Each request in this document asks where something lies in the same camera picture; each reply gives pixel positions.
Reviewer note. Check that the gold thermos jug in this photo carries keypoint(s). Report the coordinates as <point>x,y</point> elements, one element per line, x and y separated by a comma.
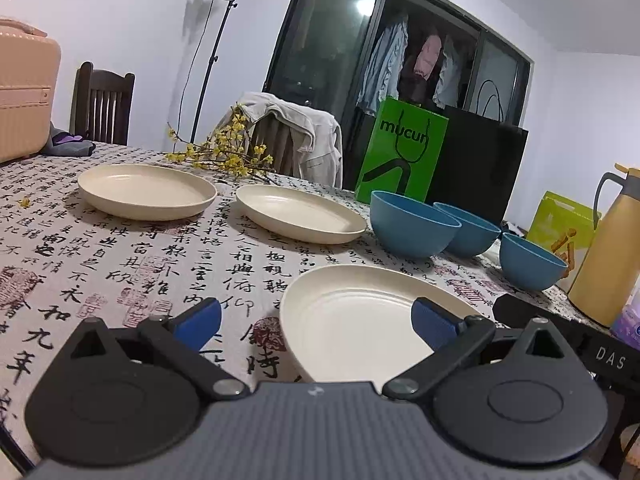
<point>607,255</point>

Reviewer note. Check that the brown slatted chair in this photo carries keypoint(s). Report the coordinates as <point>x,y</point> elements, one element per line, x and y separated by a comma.
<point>272,145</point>

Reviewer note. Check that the hanging denim shirt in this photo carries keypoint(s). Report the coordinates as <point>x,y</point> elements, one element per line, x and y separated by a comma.
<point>382,65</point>

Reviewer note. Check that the grey and purple cloth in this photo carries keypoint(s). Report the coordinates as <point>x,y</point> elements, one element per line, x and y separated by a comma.
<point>67,144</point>

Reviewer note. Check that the yellow flower branch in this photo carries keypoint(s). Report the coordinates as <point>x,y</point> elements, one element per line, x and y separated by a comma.
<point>225,155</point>

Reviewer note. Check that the cream plate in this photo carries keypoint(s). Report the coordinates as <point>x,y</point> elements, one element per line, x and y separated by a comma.
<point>145,192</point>
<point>300,215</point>
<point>350,330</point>

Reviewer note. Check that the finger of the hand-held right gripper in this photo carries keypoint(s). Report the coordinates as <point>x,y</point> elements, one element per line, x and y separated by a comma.
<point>515,310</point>

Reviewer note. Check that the tan hard case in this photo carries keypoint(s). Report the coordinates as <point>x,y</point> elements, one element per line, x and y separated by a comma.
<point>25,100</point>

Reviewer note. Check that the black sliding door frame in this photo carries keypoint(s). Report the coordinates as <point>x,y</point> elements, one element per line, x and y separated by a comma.
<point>315,35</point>

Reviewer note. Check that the hanging pink garment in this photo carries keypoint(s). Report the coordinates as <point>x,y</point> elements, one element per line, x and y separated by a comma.
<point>429,57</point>

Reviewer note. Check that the green paper bag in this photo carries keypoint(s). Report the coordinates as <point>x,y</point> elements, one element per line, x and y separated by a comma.
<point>400,150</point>

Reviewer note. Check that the beige jacket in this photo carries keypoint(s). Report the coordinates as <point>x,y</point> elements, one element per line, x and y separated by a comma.
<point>320,145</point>

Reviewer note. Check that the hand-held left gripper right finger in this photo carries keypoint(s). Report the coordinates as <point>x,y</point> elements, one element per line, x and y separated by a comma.
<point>432,322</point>

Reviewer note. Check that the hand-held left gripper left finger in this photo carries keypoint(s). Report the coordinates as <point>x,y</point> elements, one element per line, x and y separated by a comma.
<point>197,322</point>

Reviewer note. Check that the blue bowl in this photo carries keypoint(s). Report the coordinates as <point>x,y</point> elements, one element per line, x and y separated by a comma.
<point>532,265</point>
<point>412,225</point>
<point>475,235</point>

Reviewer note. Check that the yellow-green paper bag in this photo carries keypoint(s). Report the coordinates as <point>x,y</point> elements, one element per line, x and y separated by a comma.
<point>555,230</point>

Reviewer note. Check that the lilac tissue pack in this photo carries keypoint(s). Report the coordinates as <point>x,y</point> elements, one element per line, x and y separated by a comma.
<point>627,320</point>

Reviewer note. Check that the dark wooden chair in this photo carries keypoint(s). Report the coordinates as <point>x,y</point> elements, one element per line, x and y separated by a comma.
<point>102,105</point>

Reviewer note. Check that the calligraphy print tablecloth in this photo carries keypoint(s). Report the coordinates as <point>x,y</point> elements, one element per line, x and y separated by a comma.
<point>125,270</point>

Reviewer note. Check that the black paper bag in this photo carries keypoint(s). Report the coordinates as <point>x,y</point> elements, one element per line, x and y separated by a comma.
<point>475,165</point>

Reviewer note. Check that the hanging pale blue garment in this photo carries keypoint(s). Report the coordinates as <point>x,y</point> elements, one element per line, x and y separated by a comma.
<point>450,77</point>

